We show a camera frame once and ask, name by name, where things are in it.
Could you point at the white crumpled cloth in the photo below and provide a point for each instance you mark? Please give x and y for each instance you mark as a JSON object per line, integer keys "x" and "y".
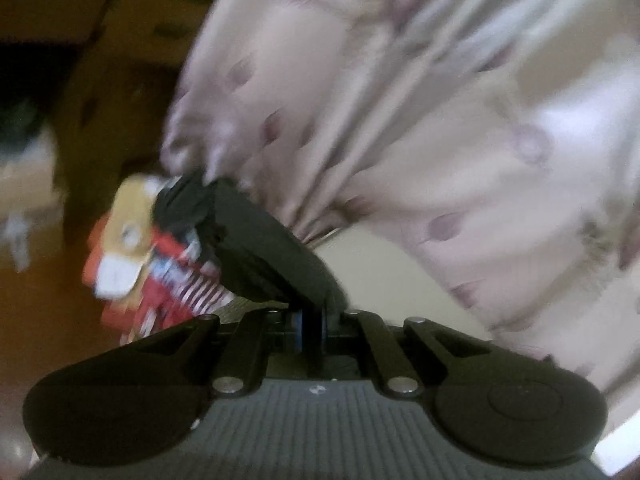
{"x": 20, "y": 210}

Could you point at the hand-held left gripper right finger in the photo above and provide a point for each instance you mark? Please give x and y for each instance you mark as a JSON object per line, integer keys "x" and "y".
{"x": 326, "y": 326}

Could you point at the dark garment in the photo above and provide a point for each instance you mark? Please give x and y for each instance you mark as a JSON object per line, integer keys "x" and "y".
{"x": 260, "y": 250}

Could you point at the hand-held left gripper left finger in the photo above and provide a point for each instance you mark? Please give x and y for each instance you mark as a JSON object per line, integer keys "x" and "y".
{"x": 298, "y": 331}

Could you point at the pale floral curtain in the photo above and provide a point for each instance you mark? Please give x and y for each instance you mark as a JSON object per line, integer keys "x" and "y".
{"x": 400, "y": 110}

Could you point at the brown wooden cabinet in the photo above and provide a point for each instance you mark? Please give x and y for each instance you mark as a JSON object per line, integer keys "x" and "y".
{"x": 120, "y": 90}

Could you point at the cream bed mattress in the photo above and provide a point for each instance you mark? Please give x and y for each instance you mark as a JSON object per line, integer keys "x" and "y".
{"x": 380, "y": 280}

